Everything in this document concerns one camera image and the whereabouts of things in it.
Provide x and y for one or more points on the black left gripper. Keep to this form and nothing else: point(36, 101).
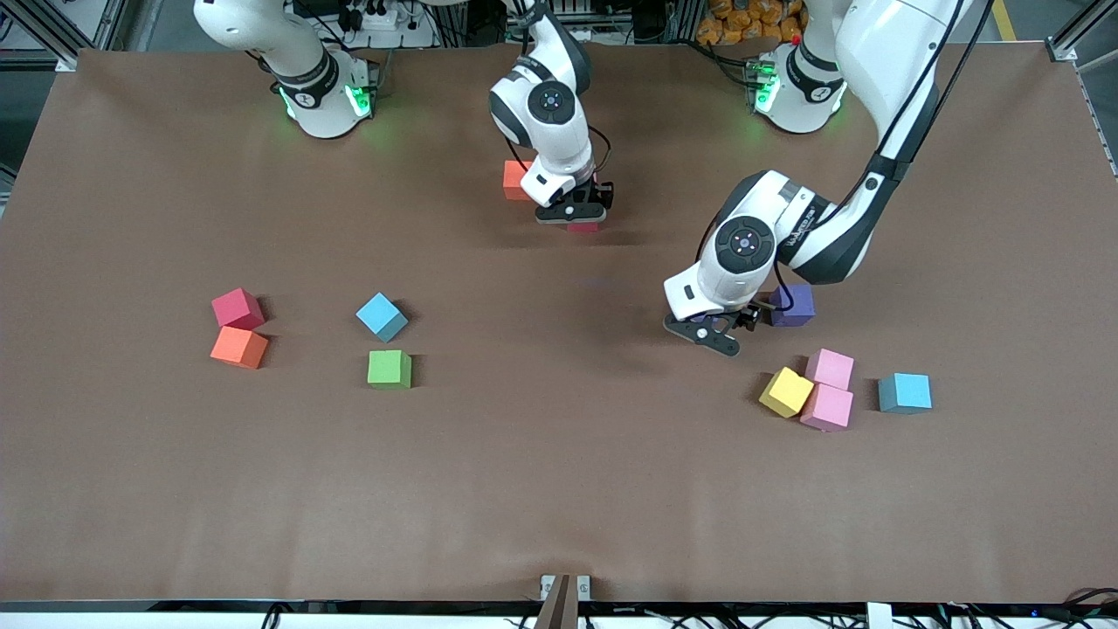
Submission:
point(749, 315)

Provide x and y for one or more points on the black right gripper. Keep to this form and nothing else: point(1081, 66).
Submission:
point(602, 192)

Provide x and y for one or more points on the crimson foam cube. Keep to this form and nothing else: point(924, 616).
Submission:
point(236, 307)
point(583, 227)

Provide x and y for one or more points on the dark purple foam cube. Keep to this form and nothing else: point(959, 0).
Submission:
point(797, 307)

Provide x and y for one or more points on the orange foam cube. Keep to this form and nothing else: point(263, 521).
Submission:
point(238, 346)
point(514, 179)

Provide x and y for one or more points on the blue foam cube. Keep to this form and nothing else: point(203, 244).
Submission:
point(382, 314)
point(905, 391)

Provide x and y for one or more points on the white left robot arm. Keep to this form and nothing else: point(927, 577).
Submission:
point(882, 52)

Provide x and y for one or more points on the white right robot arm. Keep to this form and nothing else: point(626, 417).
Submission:
point(559, 148)

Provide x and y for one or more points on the yellow foam cube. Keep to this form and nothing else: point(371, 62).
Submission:
point(786, 390)

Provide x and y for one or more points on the pink foam cube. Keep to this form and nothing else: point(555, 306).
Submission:
point(827, 406)
point(831, 367)

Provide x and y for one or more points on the metal equipment rack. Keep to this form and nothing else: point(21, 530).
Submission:
point(611, 17)

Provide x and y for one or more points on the bag of orange items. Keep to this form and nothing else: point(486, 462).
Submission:
point(742, 22)

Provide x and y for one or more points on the white power strip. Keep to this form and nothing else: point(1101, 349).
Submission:
point(410, 37)

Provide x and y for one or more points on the brown table cover sheet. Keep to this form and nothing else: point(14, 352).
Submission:
point(559, 480)

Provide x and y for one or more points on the green foam cube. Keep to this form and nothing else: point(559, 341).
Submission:
point(389, 369)

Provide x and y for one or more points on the white tag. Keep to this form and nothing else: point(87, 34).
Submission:
point(879, 616)

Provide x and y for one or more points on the metal bracket with brown post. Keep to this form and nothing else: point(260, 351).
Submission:
point(564, 603)

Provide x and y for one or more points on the aluminium frame profile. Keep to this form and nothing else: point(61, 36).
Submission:
point(51, 35)
point(1064, 50)

